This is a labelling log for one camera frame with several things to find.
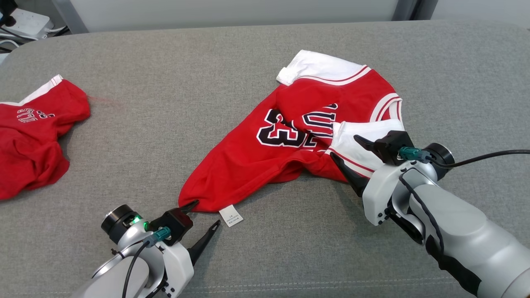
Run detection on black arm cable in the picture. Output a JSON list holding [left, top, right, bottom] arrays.
[[430, 149, 530, 168], [121, 241, 156, 298]]

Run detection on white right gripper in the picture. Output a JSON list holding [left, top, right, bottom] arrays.
[[330, 135, 417, 226]]

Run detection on black floor cable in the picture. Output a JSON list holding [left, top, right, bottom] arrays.
[[0, 24, 31, 53]]

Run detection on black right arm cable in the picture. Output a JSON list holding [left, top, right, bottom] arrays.
[[430, 149, 530, 168]]

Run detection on white power strip with sockets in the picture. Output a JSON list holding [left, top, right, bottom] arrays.
[[0, 7, 55, 41]]

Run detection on teal left camera connector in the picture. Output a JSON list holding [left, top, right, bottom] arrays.
[[144, 226, 171, 248]]

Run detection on red white-striped shorts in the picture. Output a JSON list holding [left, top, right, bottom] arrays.
[[0, 74, 91, 201]]

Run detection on dark grey partition post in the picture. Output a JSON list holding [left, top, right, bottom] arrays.
[[411, 0, 439, 21]]

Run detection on wide white partition panel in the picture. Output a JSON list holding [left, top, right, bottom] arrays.
[[70, 0, 399, 34]]

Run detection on red white jersey shirt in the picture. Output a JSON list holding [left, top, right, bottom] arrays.
[[178, 50, 405, 228]]

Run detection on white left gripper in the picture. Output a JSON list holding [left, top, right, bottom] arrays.
[[159, 200, 222, 298]]

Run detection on light grey partition post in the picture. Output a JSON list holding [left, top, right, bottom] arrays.
[[391, 0, 419, 22]]

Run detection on teal camera connector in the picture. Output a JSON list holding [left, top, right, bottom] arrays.
[[398, 147, 432, 163], [144, 226, 171, 248]]

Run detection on narrow white partition panel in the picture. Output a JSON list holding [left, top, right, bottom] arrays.
[[431, 0, 530, 19]]

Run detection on slanted grey partition post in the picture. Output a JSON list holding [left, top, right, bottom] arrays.
[[51, 0, 90, 35]]

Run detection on teal right camera connector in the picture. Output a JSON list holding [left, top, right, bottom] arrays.
[[398, 147, 432, 163]]

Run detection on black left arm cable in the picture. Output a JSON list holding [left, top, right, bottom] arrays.
[[121, 241, 156, 298]]

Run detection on white floor cable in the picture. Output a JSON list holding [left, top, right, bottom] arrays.
[[41, 25, 69, 38]]

